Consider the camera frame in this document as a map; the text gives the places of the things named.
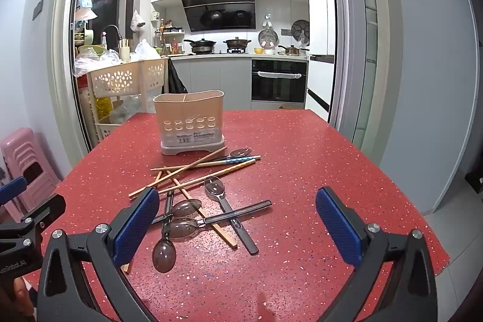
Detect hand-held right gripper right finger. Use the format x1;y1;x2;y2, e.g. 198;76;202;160
315;187;439;322

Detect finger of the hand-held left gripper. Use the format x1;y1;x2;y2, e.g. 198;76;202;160
0;177;28;206
0;194;67;259

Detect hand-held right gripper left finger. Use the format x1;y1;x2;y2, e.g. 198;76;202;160
36;188;161;322

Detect metal spoon dark handle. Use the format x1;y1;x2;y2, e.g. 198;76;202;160
163;199;273;240
215;148;253;161
204;176;260;255
151;199;203;226
152;190;177;273

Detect beige utensil holder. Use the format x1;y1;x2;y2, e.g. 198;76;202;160
153;90;228;157

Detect person's left hand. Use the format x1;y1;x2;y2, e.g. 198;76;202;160
13;277;38;322

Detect pink plastic stool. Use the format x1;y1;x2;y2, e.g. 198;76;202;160
0;128;63;228

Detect beige storage cart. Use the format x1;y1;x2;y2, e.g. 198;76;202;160
88;58;168;142

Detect black hanging cloth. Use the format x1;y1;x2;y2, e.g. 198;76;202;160
167;58;188;94

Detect crumpled clear plastic bag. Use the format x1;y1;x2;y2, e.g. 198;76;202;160
73;47;121;77

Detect black built-in oven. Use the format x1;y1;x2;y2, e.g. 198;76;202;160
251;59;308;104

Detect grey base cabinets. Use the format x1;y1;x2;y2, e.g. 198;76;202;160
168;56;253;111

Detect green plastic basin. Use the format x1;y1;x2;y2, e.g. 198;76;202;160
77;45;108;56

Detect clear plastic bag pile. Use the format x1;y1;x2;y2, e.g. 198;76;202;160
135;39;159;61

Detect beige knife block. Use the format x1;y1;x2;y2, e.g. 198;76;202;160
118;38;131;62

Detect small steel pot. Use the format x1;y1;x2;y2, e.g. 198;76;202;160
278;45;308;56

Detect spice rack with bottles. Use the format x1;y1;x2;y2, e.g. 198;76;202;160
155;18;186;56

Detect black wok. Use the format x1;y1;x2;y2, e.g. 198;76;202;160
184;38;218;55

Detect black kitchen faucet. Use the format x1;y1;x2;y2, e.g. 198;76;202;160
102;25;121;47

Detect silver round steamer rack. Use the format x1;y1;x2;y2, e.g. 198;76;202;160
258;28;280;48

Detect hanging white plastic bag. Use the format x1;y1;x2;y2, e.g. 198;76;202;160
130;10;146;32

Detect dark round steamer rack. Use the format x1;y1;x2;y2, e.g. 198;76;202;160
290;19;311;40

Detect dark cooking pot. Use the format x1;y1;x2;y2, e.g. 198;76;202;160
223;37;252;53

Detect white tall cabinet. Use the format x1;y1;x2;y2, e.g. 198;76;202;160
304;0;336;123

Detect black range hood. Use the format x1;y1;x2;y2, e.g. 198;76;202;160
180;0;256;33

